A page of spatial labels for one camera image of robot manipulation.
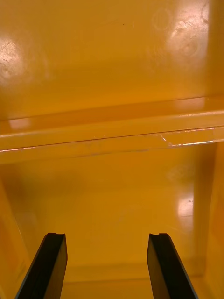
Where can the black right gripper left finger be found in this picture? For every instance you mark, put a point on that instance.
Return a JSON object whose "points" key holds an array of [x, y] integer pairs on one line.
{"points": [[45, 268]]}

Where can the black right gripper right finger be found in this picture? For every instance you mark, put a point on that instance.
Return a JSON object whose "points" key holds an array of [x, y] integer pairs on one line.
{"points": [[169, 268]]}

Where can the yellow-orange plastic bin with handwriting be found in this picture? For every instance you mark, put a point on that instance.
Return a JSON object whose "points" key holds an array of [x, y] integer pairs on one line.
{"points": [[112, 205]]}

